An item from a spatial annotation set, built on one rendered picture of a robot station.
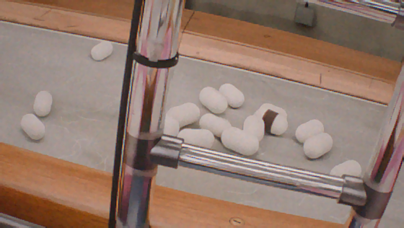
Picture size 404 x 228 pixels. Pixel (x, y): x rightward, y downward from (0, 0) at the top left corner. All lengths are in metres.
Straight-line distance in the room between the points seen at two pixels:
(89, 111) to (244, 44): 0.25
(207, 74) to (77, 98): 0.17
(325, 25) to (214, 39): 2.02
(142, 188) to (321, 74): 0.42
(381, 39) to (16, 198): 2.47
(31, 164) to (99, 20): 0.35
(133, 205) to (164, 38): 0.11
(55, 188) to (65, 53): 0.30
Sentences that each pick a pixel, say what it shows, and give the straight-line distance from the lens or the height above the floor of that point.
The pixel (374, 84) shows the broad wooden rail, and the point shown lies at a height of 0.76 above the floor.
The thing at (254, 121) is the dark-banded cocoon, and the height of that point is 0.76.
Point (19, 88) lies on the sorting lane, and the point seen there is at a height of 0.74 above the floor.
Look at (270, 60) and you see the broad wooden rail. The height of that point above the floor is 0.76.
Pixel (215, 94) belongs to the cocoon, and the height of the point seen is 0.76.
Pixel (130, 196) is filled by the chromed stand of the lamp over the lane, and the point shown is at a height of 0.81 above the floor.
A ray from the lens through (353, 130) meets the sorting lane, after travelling 0.67.
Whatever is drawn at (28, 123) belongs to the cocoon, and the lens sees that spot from 0.54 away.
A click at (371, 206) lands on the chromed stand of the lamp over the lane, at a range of 0.37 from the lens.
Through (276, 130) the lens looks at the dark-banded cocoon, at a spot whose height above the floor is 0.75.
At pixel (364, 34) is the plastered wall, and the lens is 2.79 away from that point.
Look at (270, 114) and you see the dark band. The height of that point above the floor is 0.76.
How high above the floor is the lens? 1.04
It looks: 28 degrees down
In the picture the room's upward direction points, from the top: 11 degrees clockwise
